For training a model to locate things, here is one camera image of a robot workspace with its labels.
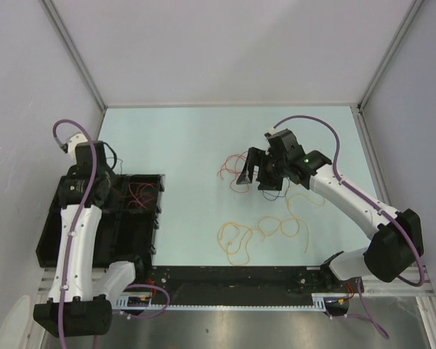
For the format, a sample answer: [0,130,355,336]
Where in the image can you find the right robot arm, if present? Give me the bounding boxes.
[236,129,424,292]

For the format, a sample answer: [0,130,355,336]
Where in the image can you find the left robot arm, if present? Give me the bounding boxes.
[33,140,146,339]

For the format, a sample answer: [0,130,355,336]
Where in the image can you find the aluminium frame rail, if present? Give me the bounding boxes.
[37,268,435,297]

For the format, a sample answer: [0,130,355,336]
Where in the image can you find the black compartment bin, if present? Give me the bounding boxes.
[35,173,166,269]

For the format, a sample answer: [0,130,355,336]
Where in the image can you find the orange thin cable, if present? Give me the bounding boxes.
[217,152,251,192]

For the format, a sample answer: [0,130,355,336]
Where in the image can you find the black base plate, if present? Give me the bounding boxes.
[145,266,357,306]

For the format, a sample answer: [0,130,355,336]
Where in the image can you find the white slotted cable duct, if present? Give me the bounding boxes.
[113,295,326,312]

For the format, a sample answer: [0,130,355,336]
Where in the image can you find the yellow thin cable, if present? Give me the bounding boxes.
[217,183,326,265]

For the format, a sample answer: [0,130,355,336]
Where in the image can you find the blue thin cable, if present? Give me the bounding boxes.
[261,181,291,201]

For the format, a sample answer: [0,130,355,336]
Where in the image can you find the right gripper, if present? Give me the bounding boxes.
[235,148,288,192]

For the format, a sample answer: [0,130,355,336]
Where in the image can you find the red thin cable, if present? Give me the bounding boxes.
[125,181,159,212]

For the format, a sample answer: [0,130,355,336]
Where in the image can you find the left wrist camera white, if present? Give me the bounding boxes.
[60,132,88,163]

